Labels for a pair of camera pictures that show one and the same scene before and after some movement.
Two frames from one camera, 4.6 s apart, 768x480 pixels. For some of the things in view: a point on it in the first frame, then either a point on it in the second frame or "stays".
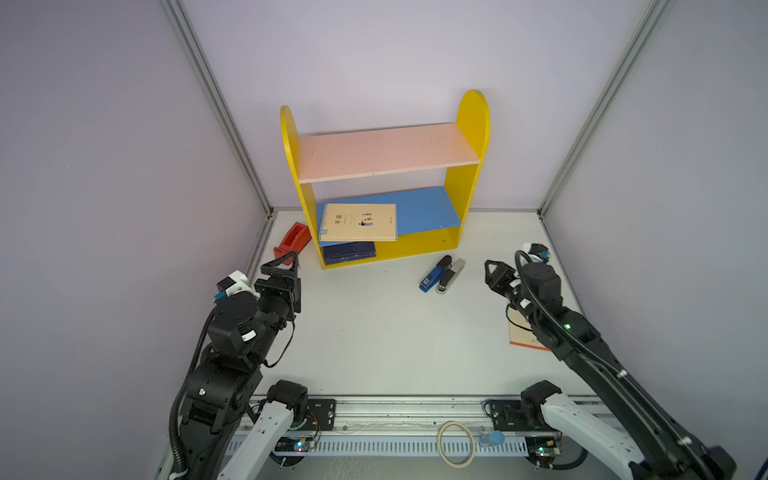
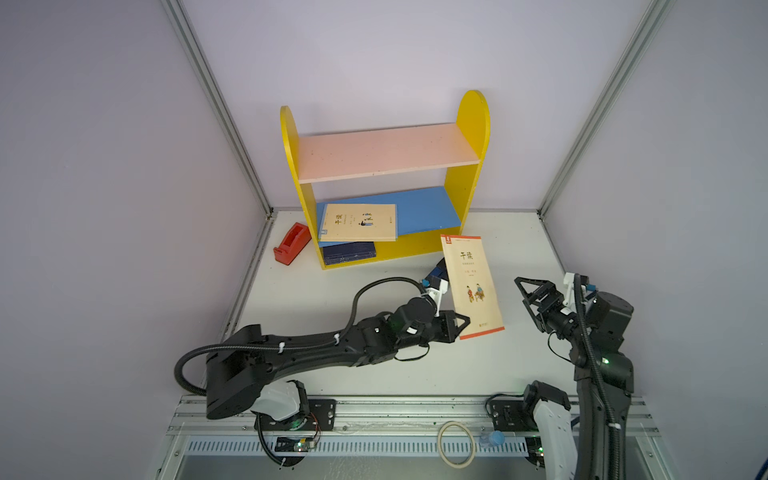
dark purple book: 340,252 stays
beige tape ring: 450,464 stays
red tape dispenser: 294,240 stays
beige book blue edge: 359,222 stays
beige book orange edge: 519,335 to 470,283
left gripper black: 283,284 to 450,329
